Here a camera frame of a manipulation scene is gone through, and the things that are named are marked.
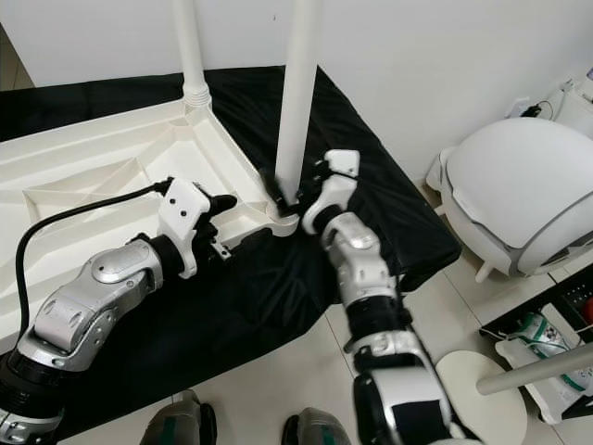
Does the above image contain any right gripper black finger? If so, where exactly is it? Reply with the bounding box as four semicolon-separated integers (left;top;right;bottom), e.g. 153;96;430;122
264;167;298;215

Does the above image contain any white plastic table top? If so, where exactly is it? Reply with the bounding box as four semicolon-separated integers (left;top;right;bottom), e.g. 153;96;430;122
0;97;303;350

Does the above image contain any black table cloth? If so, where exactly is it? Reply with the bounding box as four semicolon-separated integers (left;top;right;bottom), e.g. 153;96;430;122
0;65;461;442

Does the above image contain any white plastic chair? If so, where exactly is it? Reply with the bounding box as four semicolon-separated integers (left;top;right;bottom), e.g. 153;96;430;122
426;119;593;285

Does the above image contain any grey green robot right leg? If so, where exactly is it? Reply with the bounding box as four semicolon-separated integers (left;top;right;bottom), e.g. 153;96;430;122
283;408;353;445

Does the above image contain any green white packet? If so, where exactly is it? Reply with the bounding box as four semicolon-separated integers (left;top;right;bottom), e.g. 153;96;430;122
514;313;568;355

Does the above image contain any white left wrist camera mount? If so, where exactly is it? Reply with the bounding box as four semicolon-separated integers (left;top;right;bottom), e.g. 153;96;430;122
156;178;213;281

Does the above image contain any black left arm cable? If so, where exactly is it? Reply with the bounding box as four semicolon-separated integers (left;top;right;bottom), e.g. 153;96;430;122
15;180;173;340

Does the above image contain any black wall plug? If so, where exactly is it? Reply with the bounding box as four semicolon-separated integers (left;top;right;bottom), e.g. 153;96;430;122
514;98;557;120

